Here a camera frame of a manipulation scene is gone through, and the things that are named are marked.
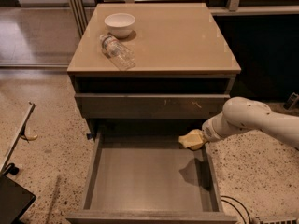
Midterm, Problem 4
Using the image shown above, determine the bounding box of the yellow sponge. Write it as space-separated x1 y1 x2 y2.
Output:
182 142 207 151

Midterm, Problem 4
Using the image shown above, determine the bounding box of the black cable on floor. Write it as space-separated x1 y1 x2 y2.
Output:
220 195 252 224

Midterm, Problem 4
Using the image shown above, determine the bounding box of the grey drawer cabinet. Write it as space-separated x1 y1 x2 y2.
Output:
67 3 241 136

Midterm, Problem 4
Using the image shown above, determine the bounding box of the black box at corner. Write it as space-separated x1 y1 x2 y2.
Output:
0 175 36 224

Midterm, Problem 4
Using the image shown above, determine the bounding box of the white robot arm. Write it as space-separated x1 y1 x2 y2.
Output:
178 97 299 150

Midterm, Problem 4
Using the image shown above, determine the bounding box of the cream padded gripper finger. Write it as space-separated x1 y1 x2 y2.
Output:
178 129 206 146

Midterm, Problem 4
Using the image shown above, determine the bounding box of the white ribbed floor device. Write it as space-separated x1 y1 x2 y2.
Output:
252 216 299 224

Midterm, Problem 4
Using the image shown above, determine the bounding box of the white ceramic bowl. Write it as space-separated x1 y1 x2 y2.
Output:
104 13 135 38

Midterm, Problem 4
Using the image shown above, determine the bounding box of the clear plastic water bottle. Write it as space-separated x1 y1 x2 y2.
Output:
100 35 135 71

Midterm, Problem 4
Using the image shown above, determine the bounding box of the small dark floor object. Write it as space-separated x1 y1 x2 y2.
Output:
283 92 299 110

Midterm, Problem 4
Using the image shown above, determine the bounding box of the metal stand with hook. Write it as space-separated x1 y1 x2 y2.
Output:
0 102 38 175

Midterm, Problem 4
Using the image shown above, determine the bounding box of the closed grey upper drawer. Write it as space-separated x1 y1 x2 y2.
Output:
75 93 230 119

